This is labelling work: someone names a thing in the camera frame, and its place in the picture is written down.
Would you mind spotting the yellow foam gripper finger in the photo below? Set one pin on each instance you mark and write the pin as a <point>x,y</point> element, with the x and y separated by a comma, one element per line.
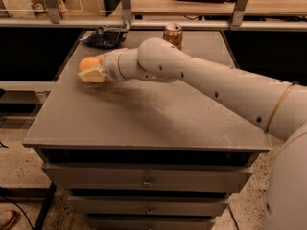
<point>93,74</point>

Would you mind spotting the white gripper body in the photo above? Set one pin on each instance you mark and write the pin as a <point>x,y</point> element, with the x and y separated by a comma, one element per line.
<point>110,66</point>

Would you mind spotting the orange fruit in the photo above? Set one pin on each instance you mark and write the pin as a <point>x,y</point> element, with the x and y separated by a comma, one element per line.
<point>88,62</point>

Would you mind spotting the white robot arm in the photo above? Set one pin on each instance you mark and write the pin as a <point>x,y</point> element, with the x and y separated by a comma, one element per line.
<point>277,107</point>

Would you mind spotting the blue chip bag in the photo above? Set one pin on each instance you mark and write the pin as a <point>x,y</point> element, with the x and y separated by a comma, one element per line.
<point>106,37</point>

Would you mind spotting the gold soda can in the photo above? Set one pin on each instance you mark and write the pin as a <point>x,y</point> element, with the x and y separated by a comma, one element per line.
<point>173,33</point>

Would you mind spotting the grey drawer cabinet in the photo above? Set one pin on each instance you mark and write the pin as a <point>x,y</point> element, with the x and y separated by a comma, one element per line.
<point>142,155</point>

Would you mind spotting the colourful snack package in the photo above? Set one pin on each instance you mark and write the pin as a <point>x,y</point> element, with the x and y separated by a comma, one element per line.
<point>23,8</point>

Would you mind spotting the red shoe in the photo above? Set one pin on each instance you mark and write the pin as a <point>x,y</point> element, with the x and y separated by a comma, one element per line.
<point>7,219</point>

